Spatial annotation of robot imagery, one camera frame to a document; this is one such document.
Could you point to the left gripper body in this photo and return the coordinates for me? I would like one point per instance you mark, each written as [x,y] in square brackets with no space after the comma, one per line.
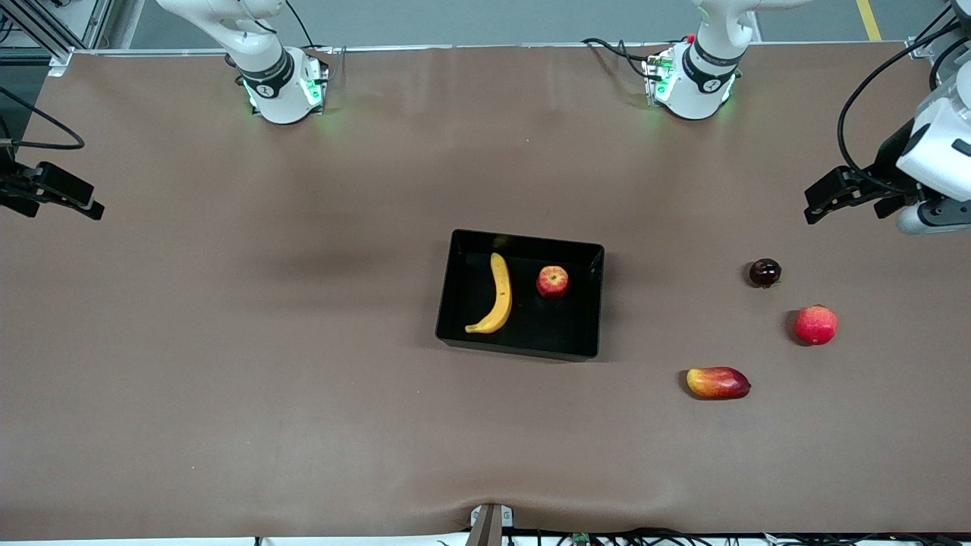
[884,168]

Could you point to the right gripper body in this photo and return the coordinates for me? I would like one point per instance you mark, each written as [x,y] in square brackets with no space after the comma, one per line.
[10,186]

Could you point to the small red yellow apple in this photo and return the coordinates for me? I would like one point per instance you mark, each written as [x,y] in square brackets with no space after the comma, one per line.
[552,282]

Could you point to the black rectangular plastic box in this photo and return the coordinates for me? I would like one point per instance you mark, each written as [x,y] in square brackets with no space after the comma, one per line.
[557,326]

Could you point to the yellow banana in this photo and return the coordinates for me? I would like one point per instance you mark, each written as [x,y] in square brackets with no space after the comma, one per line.
[501,299]

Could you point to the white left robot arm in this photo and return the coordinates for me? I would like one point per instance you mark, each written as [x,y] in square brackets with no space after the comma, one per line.
[694,91]

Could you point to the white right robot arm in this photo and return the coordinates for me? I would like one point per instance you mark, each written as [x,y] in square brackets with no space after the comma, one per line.
[273,91]

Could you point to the dark purple round fruit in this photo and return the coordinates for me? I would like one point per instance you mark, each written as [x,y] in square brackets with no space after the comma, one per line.
[765,273]

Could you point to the red round peach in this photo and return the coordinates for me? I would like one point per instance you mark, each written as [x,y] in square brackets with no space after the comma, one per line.
[816,326]

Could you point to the red yellow mango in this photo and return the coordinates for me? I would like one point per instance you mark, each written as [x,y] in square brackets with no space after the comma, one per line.
[718,383]

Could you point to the brown table mat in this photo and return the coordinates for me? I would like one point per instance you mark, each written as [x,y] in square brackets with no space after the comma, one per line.
[303,417]

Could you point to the aluminium frame rails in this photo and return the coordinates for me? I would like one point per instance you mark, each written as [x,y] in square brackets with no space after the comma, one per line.
[34,26]

